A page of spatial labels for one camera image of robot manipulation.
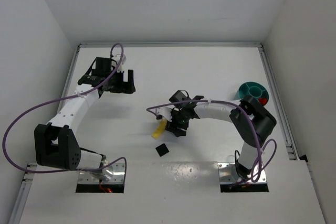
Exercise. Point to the teal divided round container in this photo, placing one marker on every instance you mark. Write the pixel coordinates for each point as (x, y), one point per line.
(253, 89)

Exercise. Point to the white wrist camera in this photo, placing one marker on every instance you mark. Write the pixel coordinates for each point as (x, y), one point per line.
(118, 62)
(163, 113)

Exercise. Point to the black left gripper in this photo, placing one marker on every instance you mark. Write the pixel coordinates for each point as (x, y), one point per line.
(122, 85)

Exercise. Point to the metal base plate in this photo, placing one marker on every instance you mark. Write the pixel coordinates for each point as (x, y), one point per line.
(112, 175)
(229, 176)

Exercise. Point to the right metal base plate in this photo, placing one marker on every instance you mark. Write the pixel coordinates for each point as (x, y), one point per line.
(229, 176)

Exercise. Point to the red long lego brick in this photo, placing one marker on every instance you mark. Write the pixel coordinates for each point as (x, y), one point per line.
(263, 101)

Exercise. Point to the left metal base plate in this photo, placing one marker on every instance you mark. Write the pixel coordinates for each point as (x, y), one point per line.
(112, 175)

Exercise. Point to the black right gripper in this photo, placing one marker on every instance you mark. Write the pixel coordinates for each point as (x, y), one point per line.
(176, 126)

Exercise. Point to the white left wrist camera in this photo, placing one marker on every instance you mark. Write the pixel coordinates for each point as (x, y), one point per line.
(118, 62)

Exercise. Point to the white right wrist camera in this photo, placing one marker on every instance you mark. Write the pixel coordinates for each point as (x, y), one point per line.
(163, 113)

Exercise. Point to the black square lego plate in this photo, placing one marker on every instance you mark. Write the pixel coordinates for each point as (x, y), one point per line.
(162, 150)

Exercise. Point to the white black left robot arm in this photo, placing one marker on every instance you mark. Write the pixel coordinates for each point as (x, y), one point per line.
(56, 145)

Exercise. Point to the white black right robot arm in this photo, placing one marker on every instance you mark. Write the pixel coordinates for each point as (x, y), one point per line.
(252, 121)

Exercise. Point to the yellow long lego plate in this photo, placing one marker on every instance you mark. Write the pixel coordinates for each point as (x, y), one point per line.
(160, 129)

